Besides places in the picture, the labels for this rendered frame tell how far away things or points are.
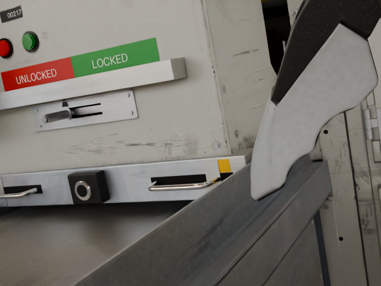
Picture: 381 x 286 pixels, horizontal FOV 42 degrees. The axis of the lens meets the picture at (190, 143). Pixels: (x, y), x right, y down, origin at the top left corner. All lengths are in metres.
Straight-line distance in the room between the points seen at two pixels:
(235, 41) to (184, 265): 0.37
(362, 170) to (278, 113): 0.72
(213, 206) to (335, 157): 0.41
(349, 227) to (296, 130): 0.76
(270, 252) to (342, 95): 0.44
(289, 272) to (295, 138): 0.57
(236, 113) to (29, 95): 0.33
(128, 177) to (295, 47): 0.60
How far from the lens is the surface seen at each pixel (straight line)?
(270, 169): 0.22
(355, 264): 0.99
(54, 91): 0.80
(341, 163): 0.93
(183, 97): 0.71
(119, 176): 0.79
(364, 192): 0.93
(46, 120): 0.80
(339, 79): 0.20
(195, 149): 0.72
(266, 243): 0.62
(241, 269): 0.55
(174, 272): 0.49
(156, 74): 0.68
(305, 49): 0.20
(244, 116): 0.75
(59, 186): 0.87
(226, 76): 0.71
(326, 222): 0.96
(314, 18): 0.19
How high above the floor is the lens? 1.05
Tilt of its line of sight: 8 degrees down
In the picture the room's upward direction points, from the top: 10 degrees counter-clockwise
